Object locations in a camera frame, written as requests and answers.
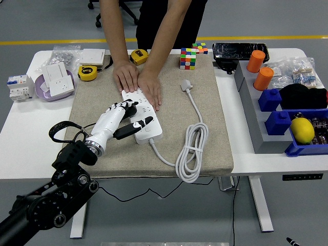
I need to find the black hanging cable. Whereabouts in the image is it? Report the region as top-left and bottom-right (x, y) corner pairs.
(231, 176), (240, 246)

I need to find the thin black plug cord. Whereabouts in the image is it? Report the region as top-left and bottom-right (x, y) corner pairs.
(92, 176), (215, 202)

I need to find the white wall socket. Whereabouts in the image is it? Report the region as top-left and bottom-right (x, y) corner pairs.
(49, 75), (75, 97)

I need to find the white power strip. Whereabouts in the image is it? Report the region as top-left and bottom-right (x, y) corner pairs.
(121, 88), (163, 145)

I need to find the black table control panel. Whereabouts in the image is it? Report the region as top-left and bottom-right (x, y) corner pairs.
(281, 173), (324, 181)

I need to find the black plastic-wrapped tray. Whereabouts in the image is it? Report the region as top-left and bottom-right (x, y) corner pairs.
(212, 42), (270, 63)

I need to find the blue block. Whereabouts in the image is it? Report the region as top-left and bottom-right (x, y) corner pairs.
(264, 110), (292, 136)
(257, 88), (282, 112)

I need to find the person's torso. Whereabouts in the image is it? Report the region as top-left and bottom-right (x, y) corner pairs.
(135, 0), (209, 51)

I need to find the black tape measure strap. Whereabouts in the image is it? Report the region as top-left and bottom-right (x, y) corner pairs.
(97, 55), (114, 72)

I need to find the person's left hand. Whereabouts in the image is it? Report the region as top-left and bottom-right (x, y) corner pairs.
(137, 69), (162, 112)

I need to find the purple bowl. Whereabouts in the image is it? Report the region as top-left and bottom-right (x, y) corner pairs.
(34, 69), (76, 103)

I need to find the clear bag of resistors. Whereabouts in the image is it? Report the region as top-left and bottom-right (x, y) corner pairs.
(289, 57), (324, 89)

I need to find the blue storage bin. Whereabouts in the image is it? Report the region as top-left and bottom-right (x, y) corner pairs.
(284, 108), (328, 157)

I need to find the small colourful puzzle cube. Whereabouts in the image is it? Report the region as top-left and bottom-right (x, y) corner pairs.
(192, 42), (209, 55)

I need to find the clear plastic bag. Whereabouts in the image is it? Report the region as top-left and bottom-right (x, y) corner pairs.
(265, 60), (295, 89)

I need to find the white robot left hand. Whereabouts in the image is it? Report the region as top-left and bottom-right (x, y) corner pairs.
(88, 99), (154, 152)

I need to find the white switch panel stack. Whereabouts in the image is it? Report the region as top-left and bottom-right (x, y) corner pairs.
(78, 48), (107, 68)

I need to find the white power strip cord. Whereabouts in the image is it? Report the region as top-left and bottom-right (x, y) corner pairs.
(149, 79), (210, 183)

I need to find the person's right hand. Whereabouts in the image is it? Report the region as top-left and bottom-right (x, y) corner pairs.
(112, 60), (140, 93)

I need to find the black office chair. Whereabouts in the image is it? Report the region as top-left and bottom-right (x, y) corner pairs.
(87, 0), (140, 28)

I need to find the black cloth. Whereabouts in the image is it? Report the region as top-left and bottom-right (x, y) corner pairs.
(278, 83), (328, 110)

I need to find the large colourful puzzle cube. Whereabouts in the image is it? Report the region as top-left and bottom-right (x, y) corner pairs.
(179, 47), (197, 70)

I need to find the yellow tape measure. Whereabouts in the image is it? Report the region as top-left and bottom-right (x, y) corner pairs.
(130, 48), (150, 66)
(77, 65), (99, 82)

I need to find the grey-brown mat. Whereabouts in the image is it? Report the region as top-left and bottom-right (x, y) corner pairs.
(64, 52), (234, 179)

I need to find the orange cylinder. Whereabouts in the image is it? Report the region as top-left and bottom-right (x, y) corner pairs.
(247, 50), (267, 74)
(253, 67), (275, 92)

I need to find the clear bag of screws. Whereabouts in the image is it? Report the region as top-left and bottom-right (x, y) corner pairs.
(35, 45), (82, 72)

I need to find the white table leg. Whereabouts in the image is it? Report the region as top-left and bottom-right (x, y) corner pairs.
(249, 176), (274, 233)
(69, 204), (88, 239)

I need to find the yellow lemon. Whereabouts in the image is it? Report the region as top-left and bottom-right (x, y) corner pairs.
(290, 117), (316, 145)

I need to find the white circuit breaker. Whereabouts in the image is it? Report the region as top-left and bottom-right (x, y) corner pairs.
(7, 74), (35, 103)

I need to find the grey stepped block holder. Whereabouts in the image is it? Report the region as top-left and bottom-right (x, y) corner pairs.
(233, 60), (293, 154)

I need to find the grey box under table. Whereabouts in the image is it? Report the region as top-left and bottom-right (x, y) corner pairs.
(217, 176), (239, 192)

